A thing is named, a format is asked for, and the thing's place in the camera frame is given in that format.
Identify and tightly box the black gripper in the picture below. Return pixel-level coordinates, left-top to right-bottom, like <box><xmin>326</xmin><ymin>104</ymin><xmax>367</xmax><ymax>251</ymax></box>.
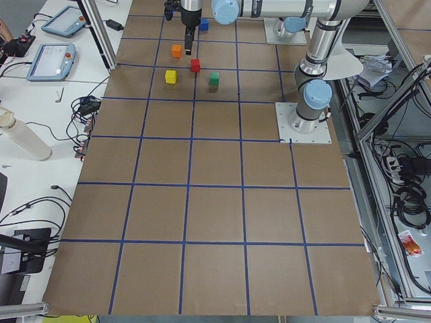
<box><xmin>180</xmin><ymin>0</ymin><xmax>203</xmax><ymax>55</ymax></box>

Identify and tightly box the red wooden block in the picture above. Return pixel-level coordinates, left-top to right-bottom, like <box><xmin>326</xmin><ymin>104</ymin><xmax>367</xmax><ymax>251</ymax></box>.
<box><xmin>190</xmin><ymin>59</ymin><xmax>201</xmax><ymax>73</ymax></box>

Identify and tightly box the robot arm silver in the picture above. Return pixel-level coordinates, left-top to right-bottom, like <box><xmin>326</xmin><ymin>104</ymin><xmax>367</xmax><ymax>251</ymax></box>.
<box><xmin>273</xmin><ymin>17</ymin><xmax>308</xmax><ymax>38</ymax></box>
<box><xmin>211</xmin><ymin>1</ymin><xmax>367</xmax><ymax>134</ymax></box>

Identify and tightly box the orange wooden block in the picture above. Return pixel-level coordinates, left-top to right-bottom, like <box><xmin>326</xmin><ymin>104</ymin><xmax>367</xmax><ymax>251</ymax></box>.
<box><xmin>171</xmin><ymin>44</ymin><xmax>183</xmax><ymax>59</ymax></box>

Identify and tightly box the blue wooden block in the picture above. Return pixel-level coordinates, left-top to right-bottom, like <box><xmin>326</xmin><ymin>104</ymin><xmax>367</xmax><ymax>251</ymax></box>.
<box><xmin>199</xmin><ymin>18</ymin><xmax>209</xmax><ymax>32</ymax></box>

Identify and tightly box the yellow wooden block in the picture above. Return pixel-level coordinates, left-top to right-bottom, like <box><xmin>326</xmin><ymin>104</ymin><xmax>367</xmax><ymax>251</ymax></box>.
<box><xmin>164</xmin><ymin>70</ymin><xmax>177</xmax><ymax>84</ymax></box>

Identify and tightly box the green wooden block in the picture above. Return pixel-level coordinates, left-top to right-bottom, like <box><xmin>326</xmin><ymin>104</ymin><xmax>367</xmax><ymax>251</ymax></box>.
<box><xmin>209</xmin><ymin>72</ymin><xmax>220</xmax><ymax>87</ymax></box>

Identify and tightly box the black power adapter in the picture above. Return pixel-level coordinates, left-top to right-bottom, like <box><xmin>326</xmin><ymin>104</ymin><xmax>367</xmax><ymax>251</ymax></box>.
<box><xmin>105</xmin><ymin>20</ymin><xmax>124</xmax><ymax>31</ymax></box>

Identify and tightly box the far teach pendant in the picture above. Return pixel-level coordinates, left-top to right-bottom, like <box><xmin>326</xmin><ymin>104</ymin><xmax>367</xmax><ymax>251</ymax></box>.
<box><xmin>41</xmin><ymin>5</ymin><xmax>86</xmax><ymax>38</ymax></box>

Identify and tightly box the teach pendant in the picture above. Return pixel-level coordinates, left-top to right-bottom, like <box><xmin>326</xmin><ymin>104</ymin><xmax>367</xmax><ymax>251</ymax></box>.
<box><xmin>41</xmin><ymin>5</ymin><xmax>86</xmax><ymax>38</ymax></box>
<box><xmin>26</xmin><ymin>43</ymin><xmax>76</xmax><ymax>82</ymax></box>

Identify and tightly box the near teach pendant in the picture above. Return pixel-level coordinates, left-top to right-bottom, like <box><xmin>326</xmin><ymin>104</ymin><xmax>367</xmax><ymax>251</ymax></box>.
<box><xmin>26</xmin><ymin>43</ymin><xmax>76</xmax><ymax>82</ymax></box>

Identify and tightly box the hex key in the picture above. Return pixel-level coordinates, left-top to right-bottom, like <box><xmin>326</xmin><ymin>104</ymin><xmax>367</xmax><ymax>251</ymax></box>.
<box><xmin>55</xmin><ymin>87</ymin><xmax>65</xmax><ymax>103</ymax></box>

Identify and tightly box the white chair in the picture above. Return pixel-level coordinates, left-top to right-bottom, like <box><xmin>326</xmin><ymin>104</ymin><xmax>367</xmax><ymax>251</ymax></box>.
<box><xmin>323</xmin><ymin>42</ymin><xmax>363</xmax><ymax>81</ymax></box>

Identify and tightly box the orange snack packet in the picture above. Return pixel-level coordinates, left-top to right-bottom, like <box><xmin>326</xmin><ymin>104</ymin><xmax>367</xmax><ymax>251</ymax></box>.
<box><xmin>398</xmin><ymin>230</ymin><xmax>424</xmax><ymax>257</ymax></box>

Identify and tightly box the aluminium frame post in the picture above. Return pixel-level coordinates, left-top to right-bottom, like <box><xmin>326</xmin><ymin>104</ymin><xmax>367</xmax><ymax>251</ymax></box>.
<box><xmin>76</xmin><ymin>0</ymin><xmax>118</xmax><ymax>71</ymax></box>

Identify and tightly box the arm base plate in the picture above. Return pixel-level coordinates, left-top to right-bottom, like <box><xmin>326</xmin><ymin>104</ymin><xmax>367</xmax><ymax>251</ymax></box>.
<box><xmin>264</xmin><ymin>17</ymin><xmax>306</xmax><ymax>46</ymax></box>
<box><xmin>275</xmin><ymin>102</ymin><xmax>332</xmax><ymax>145</ymax></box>

